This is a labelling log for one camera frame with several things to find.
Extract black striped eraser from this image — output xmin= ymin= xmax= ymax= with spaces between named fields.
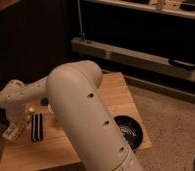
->
xmin=31 ymin=113 xmax=43 ymax=142

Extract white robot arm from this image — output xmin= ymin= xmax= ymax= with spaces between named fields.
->
xmin=0 ymin=60 xmax=144 ymax=171

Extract black round bowl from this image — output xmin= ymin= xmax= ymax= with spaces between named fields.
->
xmin=114 ymin=116 xmax=143 ymax=150

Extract metal vertical rod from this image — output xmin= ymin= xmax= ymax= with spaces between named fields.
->
xmin=77 ymin=0 xmax=85 ymax=41

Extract wooden table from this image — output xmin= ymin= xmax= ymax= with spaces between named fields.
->
xmin=0 ymin=73 xmax=152 ymax=171

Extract wooden shelf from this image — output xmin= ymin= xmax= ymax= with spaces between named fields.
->
xmin=85 ymin=0 xmax=195 ymax=20

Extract grey metal rail case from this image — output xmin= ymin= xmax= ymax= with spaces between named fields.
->
xmin=71 ymin=37 xmax=195 ymax=82

